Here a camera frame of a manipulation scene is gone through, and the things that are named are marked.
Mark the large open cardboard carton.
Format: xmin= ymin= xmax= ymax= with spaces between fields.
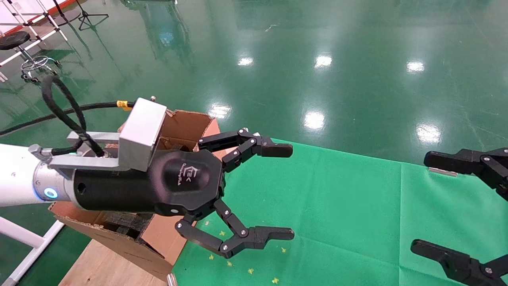
xmin=48 ymin=109 xmax=223 ymax=282

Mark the black foam block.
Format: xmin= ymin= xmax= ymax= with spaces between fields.
xmin=102 ymin=212 xmax=153 ymax=239

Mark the white pipe rack frame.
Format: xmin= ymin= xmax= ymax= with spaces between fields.
xmin=0 ymin=0 xmax=69 ymax=67

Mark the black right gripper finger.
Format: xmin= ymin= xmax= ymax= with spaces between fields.
xmin=410 ymin=239 xmax=508 ymax=286
xmin=423 ymin=148 xmax=508 ymax=201

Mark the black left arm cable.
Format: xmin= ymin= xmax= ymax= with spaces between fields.
xmin=0 ymin=75 xmax=137 ymax=157

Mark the large green tablecloth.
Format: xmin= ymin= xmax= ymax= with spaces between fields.
xmin=171 ymin=136 xmax=508 ymax=286

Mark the white pipe table frame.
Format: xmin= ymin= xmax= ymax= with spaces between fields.
xmin=0 ymin=216 xmax=65 ymax=286

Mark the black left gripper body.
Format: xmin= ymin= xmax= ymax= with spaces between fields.
xmin=73 ymin=149 xmax=227 ymax=217

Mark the black tripod stand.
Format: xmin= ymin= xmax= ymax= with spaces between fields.
xmin=75 ymin=0 xmax=109 ymax=31

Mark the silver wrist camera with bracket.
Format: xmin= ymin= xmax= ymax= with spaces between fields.
xmin=48 ymin=97 xmax=167 ymax=172

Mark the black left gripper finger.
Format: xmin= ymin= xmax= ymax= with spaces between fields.
xmin=175 ymin=199 xmax=295 ymax=259
xmin=198 ymin=128 xmax=293 ymax=172

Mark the black round swivel stool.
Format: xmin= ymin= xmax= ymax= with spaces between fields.
xmin=0 ymin=31 xmax=61 ymax=84

